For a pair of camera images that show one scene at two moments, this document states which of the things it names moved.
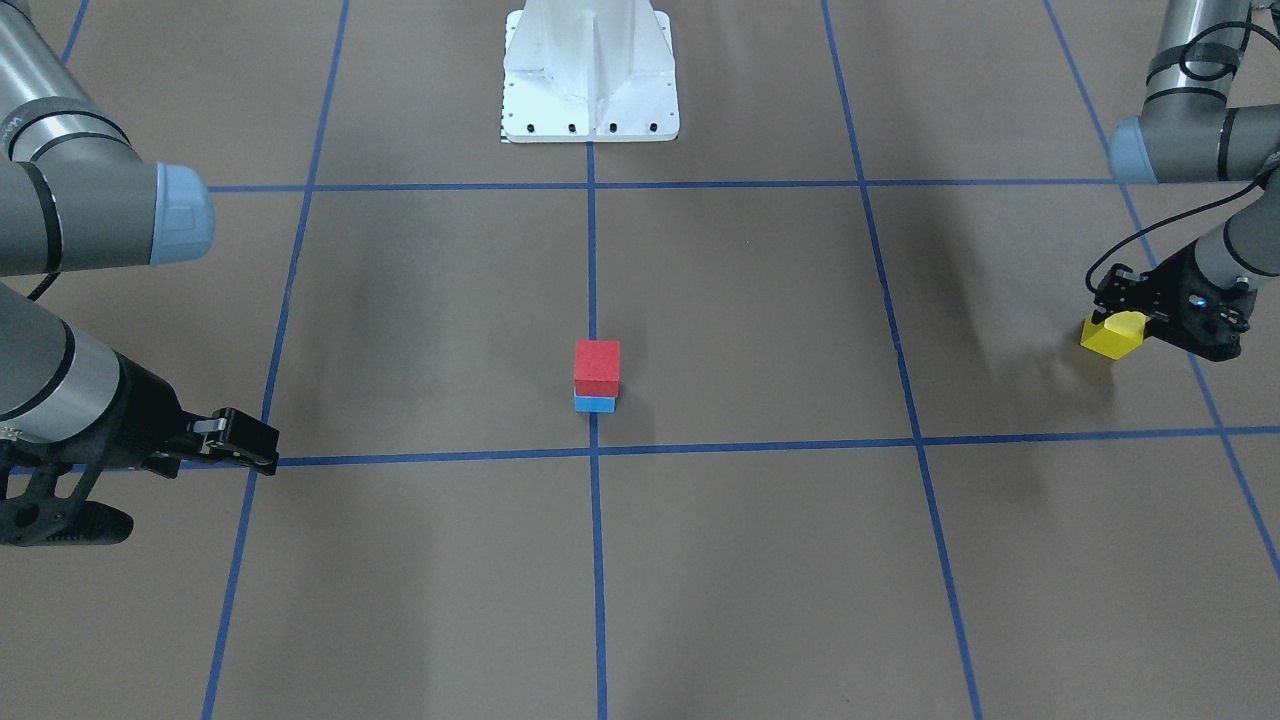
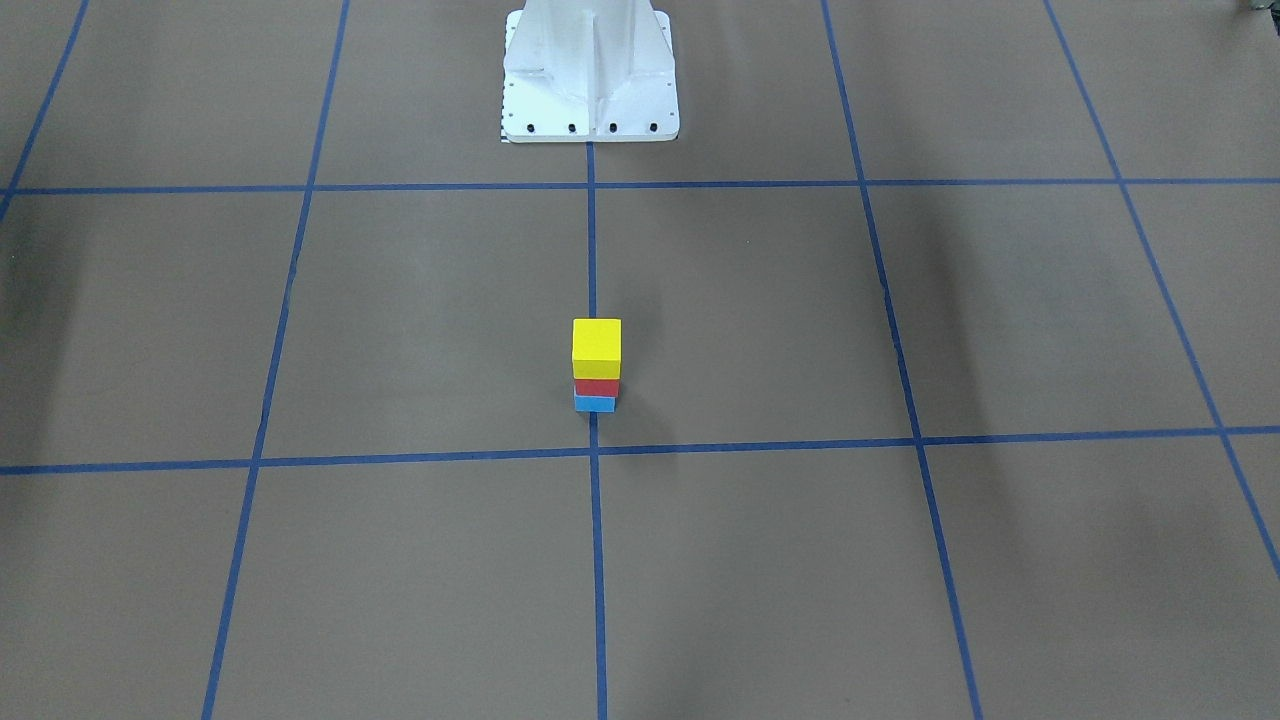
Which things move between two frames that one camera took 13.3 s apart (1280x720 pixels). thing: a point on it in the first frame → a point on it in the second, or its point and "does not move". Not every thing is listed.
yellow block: x=1117 y=335 → x=597 y=345
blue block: x=596 y=404 does not move
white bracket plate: x=589 y=71 does not move
